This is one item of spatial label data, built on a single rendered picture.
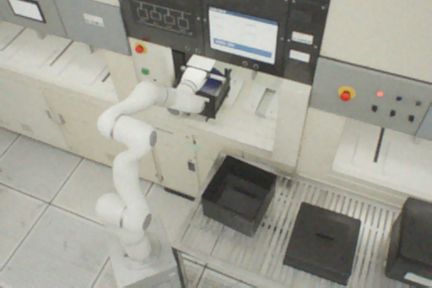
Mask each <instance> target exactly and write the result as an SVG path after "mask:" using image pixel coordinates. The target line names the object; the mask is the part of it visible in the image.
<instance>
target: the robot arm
mask: <svg viewBox="0 0 432 288"><path fill-rule="evenodd" d="M185 70H186V71H185V72H184V75H183V76H182V79H181V83H180V84H179V85H178V87H177V89H175V88H171V87H170V86H166V85H163V84H160V83H155V82H152V81H148V80H145V81H142V82H141V83H138V85H137V86H135V89H134V90H133V91H132V93H131V94H130V95H129V96H128V97H127V98H126V99H125V100H123V101H122V102H119V103H118V104H116V105H114V106H111V107H109V108H108V109H105V111H103V112H102V113H101V115H100V116H99V119H98V121H97V128H98V130H99V133H100V134H101V135H103V136H105V137H106V138H108V139H112V140H114V141H116V142H120V143H123V144H125V145H126V146H127V147H128V149H127V150H125V151H123V152H121V153H120V154H119V155H117V156H116V158H115V159H114V161H113V167H112V175H113V182H114V184H115V187H116V190H117V192H118V193H119V194H120V195H119V194H115V193H106V194H103V195H102V196H101V197H100V198H99V199H98V201H97V203H96V208H95V211H96V215H97V217H98V218H99V220H100V221H101V223H102V224H104V225H105V227H107V228H109V230H110V231H112V232H114V233H115V234H117V235H118V236H119V238H120V241H121V245H120V247H119V257H120V259H121V261H122V263H123V264H125V265H126V267H128V268H130V269H135V270H139V269H145V268H146V267H148V266H150V265H151V264H153V263H154V262H155V260H156V259H157V257H158V254H159V241H158V238H157V237H156V236H155V235H154V234H152V233H151V232H150V231H147V229H148V227H149V224H150V223H151V220H152V211H151V208H150V207H149V202H148V200H147V199H146V198H145V194H144V193H143V191H142V188H141V185H140V182H139V167H140V161H141V159H142V158H143V157H144V156H145V155H146V154H147V153H148V152H150V151H151V150H152V149H153V148H154V146H155V144H156V142H157V133H156V131H155V129H154V127H153V126H152V125H150V124H148V123H147V122H143V121H141V120H138V119H135V118H132V117H130V116H131V115H134V114H136V113H139V112H142V111H145V110H146V109H149V108H150V107H151V106H163V107H165V108H166V110H167V111H168V112H169V113H170V114H171V115H172V116H177V117H178V116H181V115H182V114H183V112H190V113H199V112H201V111H202V110H203V109H204V99H203V98H202V97H201V96H199V95H194V94H195V93H196V92H197V91H198V90H200V89H201V87H202V86H203V85H204V83H205V82H206V80H207V78H208V77H210V76H211V73H209V72H208V70H204V69H202V70H200V69H197V68H194V67H193V66H190V67H185Z"/></svg>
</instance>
